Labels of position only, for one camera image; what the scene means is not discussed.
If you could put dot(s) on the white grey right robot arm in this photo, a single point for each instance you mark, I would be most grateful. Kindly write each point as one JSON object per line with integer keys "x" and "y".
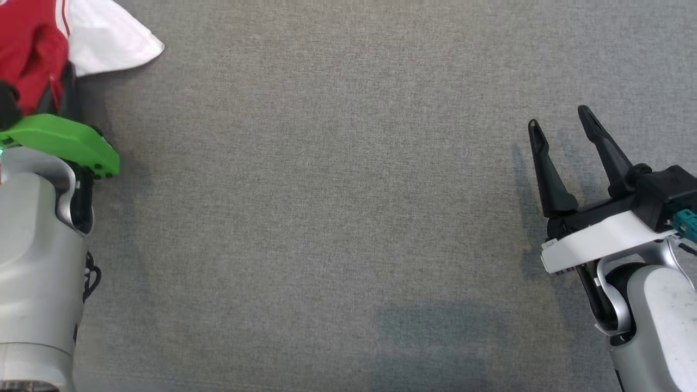
{"x": 659, "y": 326}

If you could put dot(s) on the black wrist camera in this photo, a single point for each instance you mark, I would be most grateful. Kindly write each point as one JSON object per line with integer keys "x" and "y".
{"x": 667, "y": 193}
{"x": 8, "y": 106}

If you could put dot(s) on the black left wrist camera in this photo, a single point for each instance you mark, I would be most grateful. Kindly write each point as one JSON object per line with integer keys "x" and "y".
{"x": 8, "y": 106}

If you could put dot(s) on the red jersey with white sleeves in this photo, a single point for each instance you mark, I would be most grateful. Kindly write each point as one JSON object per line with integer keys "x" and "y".
{"x": 32, "y": 43}

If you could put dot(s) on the teal right camera connector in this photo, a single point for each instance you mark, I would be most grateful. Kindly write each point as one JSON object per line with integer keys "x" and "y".
{"x": 687, "y": 223}

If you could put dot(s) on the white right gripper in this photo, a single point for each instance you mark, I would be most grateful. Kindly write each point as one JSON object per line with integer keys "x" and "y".
{"x": 599, "y": 242}

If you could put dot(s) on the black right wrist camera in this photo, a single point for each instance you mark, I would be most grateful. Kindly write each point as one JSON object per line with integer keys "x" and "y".
{"x": 667, "y": 193}

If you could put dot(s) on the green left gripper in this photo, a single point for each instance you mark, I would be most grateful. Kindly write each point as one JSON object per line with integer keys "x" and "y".
{"x": 60, "y": 141}

